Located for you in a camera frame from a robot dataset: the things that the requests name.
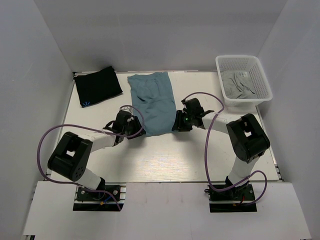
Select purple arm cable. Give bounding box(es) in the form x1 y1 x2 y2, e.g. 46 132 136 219
183 92 268 207
36 106 145 211

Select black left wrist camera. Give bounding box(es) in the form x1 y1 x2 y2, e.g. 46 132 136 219
103 105 133 136

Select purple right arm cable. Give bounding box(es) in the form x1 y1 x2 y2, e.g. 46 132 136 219
183 92 268 207

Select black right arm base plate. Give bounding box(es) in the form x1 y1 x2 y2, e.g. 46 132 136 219
204 184 257 213

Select grey t shirt in basket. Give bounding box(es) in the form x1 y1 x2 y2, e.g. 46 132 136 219
221 71 257 99

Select teal blue t shirt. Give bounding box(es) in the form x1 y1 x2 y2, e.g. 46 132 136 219
127 72 177 137

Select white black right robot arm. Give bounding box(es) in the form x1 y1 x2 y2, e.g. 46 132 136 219
172 109 271 192

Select white plastic basket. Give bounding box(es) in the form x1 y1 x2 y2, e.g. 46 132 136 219
215 55 273 106

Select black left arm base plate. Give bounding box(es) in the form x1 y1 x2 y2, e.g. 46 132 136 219
73 183 127 212

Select black t shirt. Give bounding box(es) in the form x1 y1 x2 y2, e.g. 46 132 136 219
74 66 123 108

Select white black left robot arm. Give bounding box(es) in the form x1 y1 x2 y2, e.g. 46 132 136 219
47 114 146 193

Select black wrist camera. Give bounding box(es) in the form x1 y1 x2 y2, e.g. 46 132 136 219
181 98 215 121
103 105 133 136

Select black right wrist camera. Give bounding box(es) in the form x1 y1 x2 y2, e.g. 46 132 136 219
181 98 215 121

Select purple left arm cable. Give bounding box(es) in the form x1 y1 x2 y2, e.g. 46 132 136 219
36 106 145 211

